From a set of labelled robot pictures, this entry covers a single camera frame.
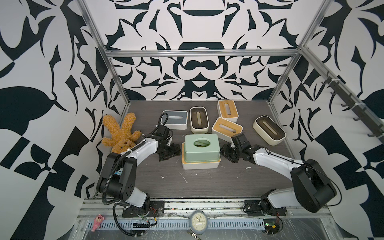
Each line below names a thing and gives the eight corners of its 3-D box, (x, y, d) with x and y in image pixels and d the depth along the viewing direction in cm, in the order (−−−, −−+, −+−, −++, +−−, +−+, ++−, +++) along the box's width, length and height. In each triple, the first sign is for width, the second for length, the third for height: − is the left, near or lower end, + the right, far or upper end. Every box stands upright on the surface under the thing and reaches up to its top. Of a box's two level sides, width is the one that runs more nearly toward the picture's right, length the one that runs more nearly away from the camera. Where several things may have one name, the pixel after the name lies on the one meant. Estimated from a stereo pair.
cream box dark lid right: (271, 149, 96) (275, 144, 91) (248, 124, 108) (251, 119, 103) (284, 141, 100) (289, 136, 95) (261, 118, 112) (264, 113, 107)
